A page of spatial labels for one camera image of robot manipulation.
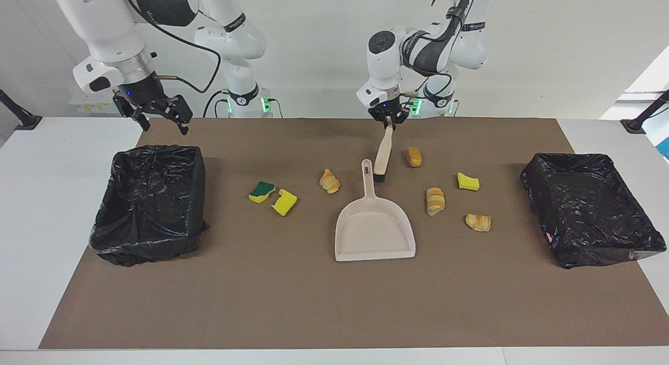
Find beige plastic dustpan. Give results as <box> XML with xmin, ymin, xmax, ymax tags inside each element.
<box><xmin>334</xmin><ymin>159</ymin><xmax>417</xmax><ymax>263</ymax></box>

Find black bag lined bin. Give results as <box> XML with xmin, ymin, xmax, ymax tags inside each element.
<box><xmin>89</xmin><ymin>144</ymin><xmax>211</xmax><ymax>267</ymax></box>

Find white wall socket box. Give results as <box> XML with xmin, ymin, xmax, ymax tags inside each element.
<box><xmin>68</xmin><ymin>90</ymin><xmax>118</xmax><ymax>115</ymax></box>

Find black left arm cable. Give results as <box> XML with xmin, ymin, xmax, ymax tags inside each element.
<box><xmin>402</xmin><ymin>0</ymin><xmax>474</xmax><ymax>101</ymax></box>

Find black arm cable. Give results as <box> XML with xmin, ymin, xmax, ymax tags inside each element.
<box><xmin>402</xmin><ymin>0</ymin><xmax>474</xmax><ymax>101</ymax></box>
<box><xmin>123</xmin><ymin>0</ymin><xmax>223</xmax><ymax>95</ymax></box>

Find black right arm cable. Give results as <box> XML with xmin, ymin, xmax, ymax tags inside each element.
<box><xmin>123</xmin><ymin>0</ymin><xmax>223</xmax><ymax>95</ymax></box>

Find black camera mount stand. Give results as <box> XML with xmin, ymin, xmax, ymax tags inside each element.
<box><xmin>0</xmin><ymin>88</ymin><xmax>42</xmax><ymax>131</ymax></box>
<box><xmin>621</xmin><ymin>89</ymin><xmax>669</xmax><ymax>134</ymax></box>

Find short striped pastry piece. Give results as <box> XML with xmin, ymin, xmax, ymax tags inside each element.
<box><xmin>465</xmin><ymin>213</ymin><xmax>492</xmax><ymax>233</ymax></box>

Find brown table mat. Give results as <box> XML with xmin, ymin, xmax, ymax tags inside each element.
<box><xmin>38</xmin><ymin>118</ymin><xmax>669</xmax><ymax>350</ymax></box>

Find beige hand brush black bristles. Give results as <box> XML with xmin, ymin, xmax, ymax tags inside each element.
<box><xmin>373</xmin><ymin>119</ymin><xmax>394</xmax><ymax>184</ymax></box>

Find twisted orange croissant piece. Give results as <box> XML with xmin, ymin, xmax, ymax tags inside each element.
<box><xmin>319</xmin><ymin>169</ymin><xmax>341</xmax><ymax>195</ymax></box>

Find black bag bin pink tag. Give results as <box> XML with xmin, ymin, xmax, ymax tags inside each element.
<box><xmin>521</xmin><ymin>153</ymin><xmax>667</xmax><ymax>270</ymax></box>

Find green and yellow sponge piece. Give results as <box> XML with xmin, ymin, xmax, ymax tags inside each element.
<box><xmin>248</xmin><ymin>181</ymin><xmax>276</xmax><ymax>204</ymax></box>

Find long striped pastry piece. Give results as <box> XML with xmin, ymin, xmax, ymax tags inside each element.
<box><xmin>426</xmin><ymin>187</ymin><xmax>446</xmax><ymax>216</ymax></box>

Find notched yellow sponge piece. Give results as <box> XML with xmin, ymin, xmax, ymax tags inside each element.
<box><xmin>271</xmin><ymin>189</ymin><xmax>298</xmax><ymax>217</ymax></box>

